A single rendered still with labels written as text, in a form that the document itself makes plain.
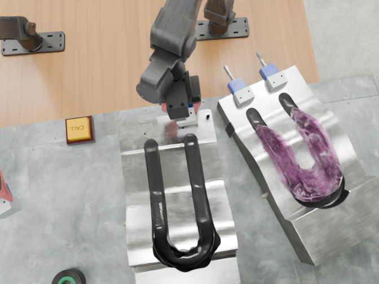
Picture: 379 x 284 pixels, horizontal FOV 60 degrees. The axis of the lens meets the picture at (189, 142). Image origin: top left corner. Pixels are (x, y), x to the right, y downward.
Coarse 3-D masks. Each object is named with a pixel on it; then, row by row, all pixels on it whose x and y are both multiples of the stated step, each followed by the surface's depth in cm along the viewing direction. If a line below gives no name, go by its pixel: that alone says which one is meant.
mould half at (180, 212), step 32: (128, 128) 90; (160, 128) 90; (192, 128) 90; (128, 160) 88; (160, 160) 88; (128, 192) 86; (224, 192) 85; (128, 224) 81; (192, 224) 80; (224, 224) 79; (128, 256) 77; (224, 256) 84
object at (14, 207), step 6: (6, 186) 82; (0, 198) 79; (0, 204) 78; (6, 204) 78; (12, 204) 80; (18, 204) 82; (0, 210) 78; (6, 210) 78; (12, 210) 80; (18, 210) 83; (0, 216) 79; (6, 216) 82
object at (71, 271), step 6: (66, 270) 86; (72, 270) 86; (78, 270) 88; (60, 276) 85; (66, 276) 85; (72, 276) 85; (78, 276) 85; (84, 276) 88; (54, 282) 85; (60, 282) 85; (72, 282) 85; (78, 282) 85; (84, 282) 87
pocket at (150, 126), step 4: (148, 120) 92; (152, 120) 92; (156, 120) 92; (140, 124) 93; (144, 124) 93; (148, 124) 93; (152, 124) 93; (156, 124) 93; (140, 128) 93; (144, 128) 93; (148, 128) 93; (152, 128) 93; (156, 128) 93; (140, 132) 93; (144, 132) 93; (148, 132) 93; (152, 132) 93; (156, 132) 93
